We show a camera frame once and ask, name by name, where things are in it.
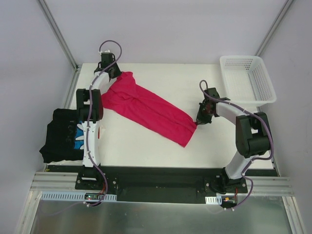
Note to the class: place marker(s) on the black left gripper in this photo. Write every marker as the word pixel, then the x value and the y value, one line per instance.
pixel 114 72

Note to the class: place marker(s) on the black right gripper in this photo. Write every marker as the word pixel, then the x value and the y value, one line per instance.
pixel 202 116

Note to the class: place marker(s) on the pink t shirt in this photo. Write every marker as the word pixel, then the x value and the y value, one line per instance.
pixel 144 107

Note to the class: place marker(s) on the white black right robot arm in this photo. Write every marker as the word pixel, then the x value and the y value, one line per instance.
pixel 252 137

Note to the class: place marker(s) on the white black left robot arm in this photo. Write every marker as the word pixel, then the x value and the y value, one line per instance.
pixel 90 112

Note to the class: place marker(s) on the white perforated plastic basket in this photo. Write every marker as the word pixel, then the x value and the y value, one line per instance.
pixel 246 80

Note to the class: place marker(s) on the black folded t shirt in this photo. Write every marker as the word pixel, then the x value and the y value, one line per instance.
pixel 61 143

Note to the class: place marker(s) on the white red folded shirt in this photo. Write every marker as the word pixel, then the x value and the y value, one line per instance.
pixel 65 163

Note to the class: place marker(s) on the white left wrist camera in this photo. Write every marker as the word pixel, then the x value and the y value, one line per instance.
pixel 104 52

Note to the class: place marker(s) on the white slotted cable duct right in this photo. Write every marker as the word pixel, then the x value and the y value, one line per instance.
pixel 213 200

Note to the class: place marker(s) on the white slotted cable duct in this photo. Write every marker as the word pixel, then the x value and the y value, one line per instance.
pixel 213 200
pixel 77 196

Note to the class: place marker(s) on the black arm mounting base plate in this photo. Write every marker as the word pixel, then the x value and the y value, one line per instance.
pixel 154 184

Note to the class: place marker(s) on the white slotted cable duct left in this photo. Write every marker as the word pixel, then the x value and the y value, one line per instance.
pixel 77 196

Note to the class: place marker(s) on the aluminium frame rail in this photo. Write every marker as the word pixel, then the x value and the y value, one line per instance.
pixel 54 181

